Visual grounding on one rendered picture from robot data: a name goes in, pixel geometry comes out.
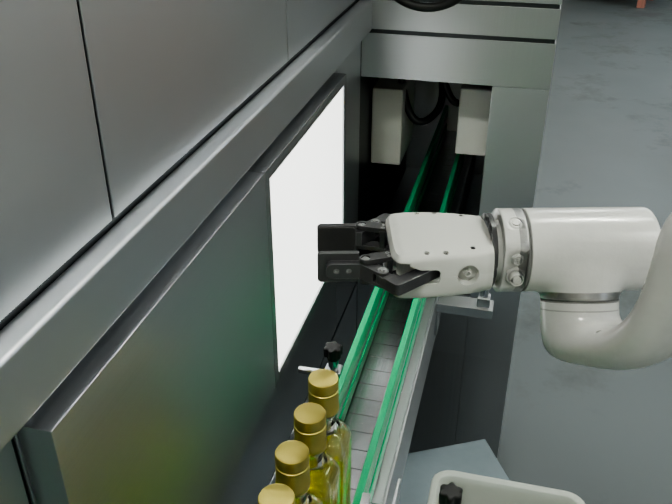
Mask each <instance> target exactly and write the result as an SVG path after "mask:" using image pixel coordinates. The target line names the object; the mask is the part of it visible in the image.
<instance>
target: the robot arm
mask: <svg viewBox="0 0 672 504"><path fill-rule="evenodd" d="M379 236H380V237H379ZM377 237H379V241H372V240H374V239H375V238H377ZM387 237H388V243H389V244H387ZM356 248H358V249H363V250H371V251H379V252H376V253H370V254H364V255H361V256H360V257H359V251H356ZM317 250H318V254H317V266H318V281H320V282H359V283H360V284H363V285H368V284H372V285H374V286H376V287H379V288H383V289H385V290H386V291H388V292H389V293H391V294H393V295H394V296H395V297H397V298H430V297H444V296H455V295H463V294H470V293H476V292H481V291H485V290H489V289H491V287H493V289H494V290H495V291H496V292H528V291H535V292H538V293H539V295H540V329H541V337H542V341H543V345H544V347H545V349H546V351H547V352H548V353H549V354H550V355H552V356H553V357H555V358H557V359H559V360H560V361H565V362H569V363H570V364H578V365H583V366H588V367H594V368H600V369H607V370H632V369H638V368H644V367H648V366H651V365H654V364H657V363H659V362H662V361H664V360H666V359H668V358H670V357H672V212H671V214H670V215H669V216H668V218H667V219H666V221H665V222H664V224H663V227H662V229H660V226H659V223H658V220H657V218H656V217H655V215H654V214H653V213H652V211H650V210H649V209H648V208H645V207H565V208H495V209H494V210H493V211H492V213H483V214H482V216H481V217H480V216H474V215H465V214H453V213H434V212H405V213H394V214H388V213H383V214H381V215H380V216H378V217H377V218H374V219H371V220H369V221H358V222H356V223H340V224H319V225H318V226H317ZM378 263H383V266H381V265H379V264H378ZM624 290H642V291H641V293H640V295H639V298H638V300H637V302H636V304H635V305H634V307H633V309H632V310H631V312H630V313H629V315H628V316H627V317H626V318H625V319H624V320H623V321H622V320H621V318H620V313H619V296H620V293H621V292H622V291H624Z"/></svg>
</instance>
